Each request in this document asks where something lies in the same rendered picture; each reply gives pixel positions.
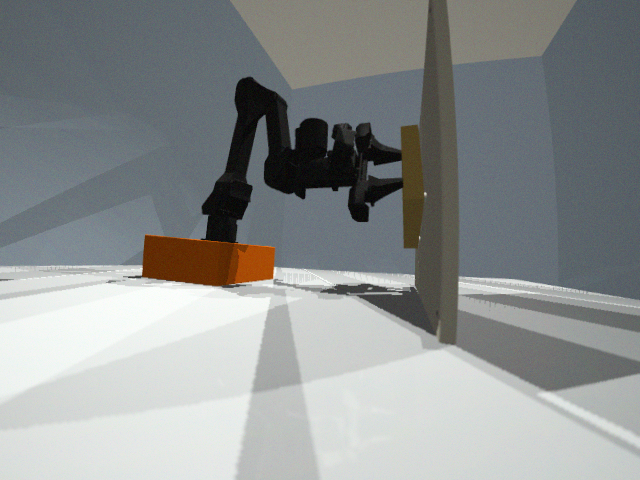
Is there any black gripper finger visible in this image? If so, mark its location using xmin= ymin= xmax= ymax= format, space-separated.
xmin=367 ymin=175 xmax=403 ymax=206
xmin=371 ymin=134 xmax=402 ymax=165

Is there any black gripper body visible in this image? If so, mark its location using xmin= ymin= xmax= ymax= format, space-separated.
xmin=321 ymin=123 xmax=373 ymax=222

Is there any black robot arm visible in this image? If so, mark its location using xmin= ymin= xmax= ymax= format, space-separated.
xmin=200 ymin=76 xmax=357 ymax=244

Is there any gold picture frame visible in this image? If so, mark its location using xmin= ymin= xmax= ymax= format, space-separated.
xmin=401 ymin=124 xmax=427 ymax=249

